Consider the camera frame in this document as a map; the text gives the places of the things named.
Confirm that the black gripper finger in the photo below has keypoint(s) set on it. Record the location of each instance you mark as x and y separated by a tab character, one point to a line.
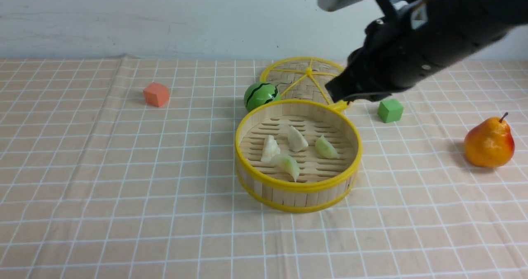
344	88

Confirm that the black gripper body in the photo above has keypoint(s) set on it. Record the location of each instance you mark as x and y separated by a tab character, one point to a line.
413	41

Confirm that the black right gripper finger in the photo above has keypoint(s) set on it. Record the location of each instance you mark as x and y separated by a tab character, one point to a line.
369	96

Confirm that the greenish dumpling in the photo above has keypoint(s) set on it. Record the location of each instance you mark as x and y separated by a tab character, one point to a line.
288	164
325	149

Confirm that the white dumpling bottom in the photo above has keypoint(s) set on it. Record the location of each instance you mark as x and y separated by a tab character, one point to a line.
296	141

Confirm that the white dumpling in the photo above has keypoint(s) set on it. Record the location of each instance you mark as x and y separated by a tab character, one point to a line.
296	141
270	149

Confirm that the woven bamboo steamer lid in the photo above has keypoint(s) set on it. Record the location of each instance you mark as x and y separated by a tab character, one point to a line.
304	78

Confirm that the bamboo steamer tray yellow rim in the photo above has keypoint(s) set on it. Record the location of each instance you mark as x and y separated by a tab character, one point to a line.
322	182

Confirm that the green foam cube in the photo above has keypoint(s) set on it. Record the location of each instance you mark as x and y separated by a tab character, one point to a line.
390	110

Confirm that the green toy watermelon ball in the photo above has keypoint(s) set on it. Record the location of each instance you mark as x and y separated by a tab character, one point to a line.
260	93

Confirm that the orange yellow toy pear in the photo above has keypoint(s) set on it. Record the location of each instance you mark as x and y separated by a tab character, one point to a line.
490	144

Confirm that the orange foam cube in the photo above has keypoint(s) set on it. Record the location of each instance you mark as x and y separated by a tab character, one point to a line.
156	94

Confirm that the peach grid tablecloth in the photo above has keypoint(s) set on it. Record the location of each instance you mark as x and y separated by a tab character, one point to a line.
97	184

